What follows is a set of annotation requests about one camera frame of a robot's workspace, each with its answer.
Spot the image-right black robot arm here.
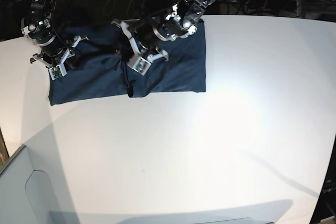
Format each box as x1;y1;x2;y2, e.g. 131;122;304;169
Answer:
112;0;216;62

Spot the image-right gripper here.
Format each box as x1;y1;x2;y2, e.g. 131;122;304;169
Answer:
111;19;169;63

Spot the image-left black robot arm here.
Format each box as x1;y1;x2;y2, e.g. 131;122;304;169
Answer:
21;0;81;70

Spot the grey partition panel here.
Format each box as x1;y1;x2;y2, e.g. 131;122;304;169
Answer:
1;145;80;223

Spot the dark blue T-shirt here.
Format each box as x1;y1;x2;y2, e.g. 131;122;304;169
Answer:
48;23;206;105

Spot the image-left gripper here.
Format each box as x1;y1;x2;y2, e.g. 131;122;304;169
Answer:
29;35;88;70

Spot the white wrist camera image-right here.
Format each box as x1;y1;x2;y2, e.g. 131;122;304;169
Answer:
127;55;151;76

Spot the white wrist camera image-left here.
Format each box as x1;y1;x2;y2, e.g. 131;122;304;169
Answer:
48;64;67;81

